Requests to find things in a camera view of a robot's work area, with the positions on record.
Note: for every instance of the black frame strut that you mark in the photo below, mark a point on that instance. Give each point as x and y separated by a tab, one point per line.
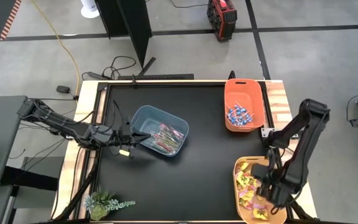
297	208
79	189

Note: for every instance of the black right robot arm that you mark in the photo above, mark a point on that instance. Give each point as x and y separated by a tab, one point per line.
294	152

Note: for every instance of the grey desk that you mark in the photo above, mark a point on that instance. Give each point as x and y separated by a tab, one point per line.
5	146

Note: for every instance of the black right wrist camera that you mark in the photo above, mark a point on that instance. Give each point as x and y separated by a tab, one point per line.
259	171

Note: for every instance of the red and black toolbox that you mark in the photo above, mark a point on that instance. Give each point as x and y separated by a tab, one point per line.
222	18

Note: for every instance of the black power adapter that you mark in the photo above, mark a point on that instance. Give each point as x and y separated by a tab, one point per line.
63	89

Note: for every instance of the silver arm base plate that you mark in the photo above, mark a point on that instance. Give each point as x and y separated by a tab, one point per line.
265	132

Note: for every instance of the blue-grey plastic bin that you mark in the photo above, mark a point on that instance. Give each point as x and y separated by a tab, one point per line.
148	118

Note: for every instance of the yellow plastic bin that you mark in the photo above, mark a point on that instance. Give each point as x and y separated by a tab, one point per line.
244	214

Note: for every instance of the artificial succulent plant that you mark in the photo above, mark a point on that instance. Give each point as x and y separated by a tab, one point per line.
99	205

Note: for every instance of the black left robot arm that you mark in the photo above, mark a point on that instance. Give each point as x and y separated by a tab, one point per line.
61	124

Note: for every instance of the yellow sour candy packet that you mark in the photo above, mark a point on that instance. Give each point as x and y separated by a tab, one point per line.
247	195
254	183
259	213
243	166
245	204
243	179

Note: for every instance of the red licorice packet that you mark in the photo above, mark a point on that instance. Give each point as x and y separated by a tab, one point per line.
172	132

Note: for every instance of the orange plastic bin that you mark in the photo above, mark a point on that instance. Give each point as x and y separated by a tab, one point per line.
250	93

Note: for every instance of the black power strip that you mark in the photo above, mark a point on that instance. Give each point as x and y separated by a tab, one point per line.
95	75

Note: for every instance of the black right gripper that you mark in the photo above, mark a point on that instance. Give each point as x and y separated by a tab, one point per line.
270	186

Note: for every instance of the white fan base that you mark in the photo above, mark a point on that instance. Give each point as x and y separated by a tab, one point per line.
89	11

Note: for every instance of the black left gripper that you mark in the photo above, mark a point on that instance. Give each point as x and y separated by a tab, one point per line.
124	135

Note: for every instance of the yellow tag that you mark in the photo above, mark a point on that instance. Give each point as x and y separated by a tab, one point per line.
124	152

